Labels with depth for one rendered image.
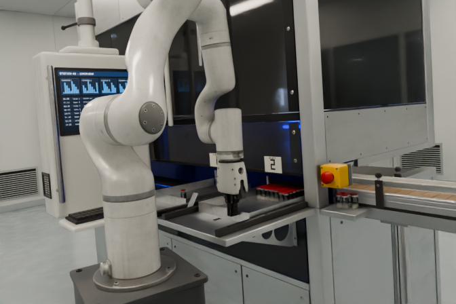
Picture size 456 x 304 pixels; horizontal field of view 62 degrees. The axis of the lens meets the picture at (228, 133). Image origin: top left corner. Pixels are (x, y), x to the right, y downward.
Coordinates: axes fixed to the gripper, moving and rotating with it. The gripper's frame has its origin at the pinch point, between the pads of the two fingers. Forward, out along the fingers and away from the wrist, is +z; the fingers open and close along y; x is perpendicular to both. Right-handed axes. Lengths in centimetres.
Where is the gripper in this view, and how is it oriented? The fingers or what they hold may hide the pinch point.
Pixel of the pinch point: (232, 209)
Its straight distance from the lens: 121.2
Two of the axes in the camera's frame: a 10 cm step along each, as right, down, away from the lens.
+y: -6.5, 0.1, 7.6
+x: -7.6, 0.5, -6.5
